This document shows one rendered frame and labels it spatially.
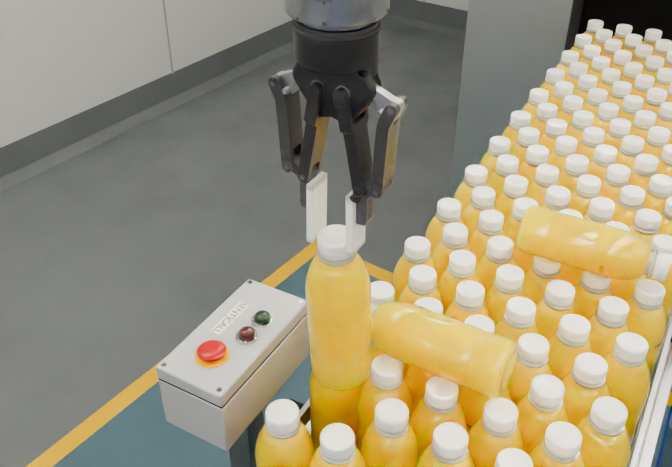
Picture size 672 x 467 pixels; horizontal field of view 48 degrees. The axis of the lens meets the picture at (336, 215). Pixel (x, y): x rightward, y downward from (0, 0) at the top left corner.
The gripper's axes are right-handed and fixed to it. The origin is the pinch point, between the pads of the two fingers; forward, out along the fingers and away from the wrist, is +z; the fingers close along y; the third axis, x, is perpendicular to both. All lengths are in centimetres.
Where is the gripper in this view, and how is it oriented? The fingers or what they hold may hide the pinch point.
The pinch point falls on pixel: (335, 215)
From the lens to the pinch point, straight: 74.7
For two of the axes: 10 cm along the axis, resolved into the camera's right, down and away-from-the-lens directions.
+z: 0.0, 8.3, 5.5
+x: 4.9, -4.8, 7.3
